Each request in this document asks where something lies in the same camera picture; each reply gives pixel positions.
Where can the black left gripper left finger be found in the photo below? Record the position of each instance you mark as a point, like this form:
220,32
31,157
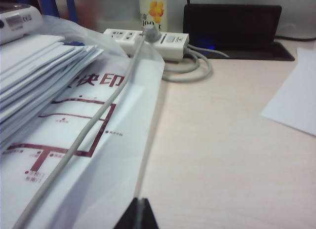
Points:
133,219

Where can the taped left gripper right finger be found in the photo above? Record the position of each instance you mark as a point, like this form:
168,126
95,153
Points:
148,219

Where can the white plastic bag red print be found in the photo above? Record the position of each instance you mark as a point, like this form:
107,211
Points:
98,184

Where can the white power strip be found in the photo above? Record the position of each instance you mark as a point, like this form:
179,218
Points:
172,45

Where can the stack of white envelopes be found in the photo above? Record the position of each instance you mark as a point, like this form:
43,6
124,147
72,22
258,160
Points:
37,71

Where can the large white paper sheet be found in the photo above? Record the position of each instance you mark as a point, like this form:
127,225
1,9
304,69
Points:
296,98

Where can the plastic bottle yellow flower label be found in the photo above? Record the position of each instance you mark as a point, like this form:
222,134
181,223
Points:
154,9

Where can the black box with base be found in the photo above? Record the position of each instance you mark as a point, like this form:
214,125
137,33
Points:
232,21

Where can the white plastic device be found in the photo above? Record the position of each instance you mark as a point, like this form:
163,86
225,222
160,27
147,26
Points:
19,29

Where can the blue frame post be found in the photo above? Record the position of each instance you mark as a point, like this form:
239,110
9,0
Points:
50,2

